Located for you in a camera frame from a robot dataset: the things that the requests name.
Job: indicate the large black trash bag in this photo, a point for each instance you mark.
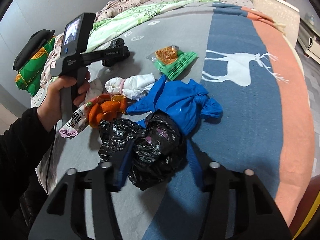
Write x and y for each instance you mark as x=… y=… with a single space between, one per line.
x=159 y=149

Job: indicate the green cracker snack packet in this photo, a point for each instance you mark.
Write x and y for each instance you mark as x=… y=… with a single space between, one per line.
x=171 y=61

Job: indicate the cream low tv cabinet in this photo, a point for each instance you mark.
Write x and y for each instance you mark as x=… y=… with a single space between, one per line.
x=308 y=38

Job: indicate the green orange folded blanket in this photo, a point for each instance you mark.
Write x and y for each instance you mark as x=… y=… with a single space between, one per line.
x=28 y=77

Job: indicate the white crumpled tissue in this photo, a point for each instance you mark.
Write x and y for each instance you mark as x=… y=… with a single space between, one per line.
x=133 y=88

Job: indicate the white pink snack wrapper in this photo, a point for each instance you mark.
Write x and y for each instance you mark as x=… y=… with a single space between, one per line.
x=78 y=121

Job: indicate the person's left forearm black sleeve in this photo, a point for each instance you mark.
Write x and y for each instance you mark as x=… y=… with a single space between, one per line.
x=22 y=148

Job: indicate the cream bedside cabinet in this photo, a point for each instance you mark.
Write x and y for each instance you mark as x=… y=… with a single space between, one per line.
x=283 y=13

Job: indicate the black folded cloth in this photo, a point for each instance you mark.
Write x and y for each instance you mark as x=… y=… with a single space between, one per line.
x=36 y=41

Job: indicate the light green quilt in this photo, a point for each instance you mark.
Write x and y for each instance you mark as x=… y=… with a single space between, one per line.
x=107 y=29

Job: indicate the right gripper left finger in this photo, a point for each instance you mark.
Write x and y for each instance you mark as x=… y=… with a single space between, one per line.
x=63 y=214

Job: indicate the person's left hand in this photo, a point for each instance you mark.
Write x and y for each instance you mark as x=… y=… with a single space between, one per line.
x=49 y=112

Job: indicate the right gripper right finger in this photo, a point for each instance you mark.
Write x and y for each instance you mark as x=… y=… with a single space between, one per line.
x=256 y=213

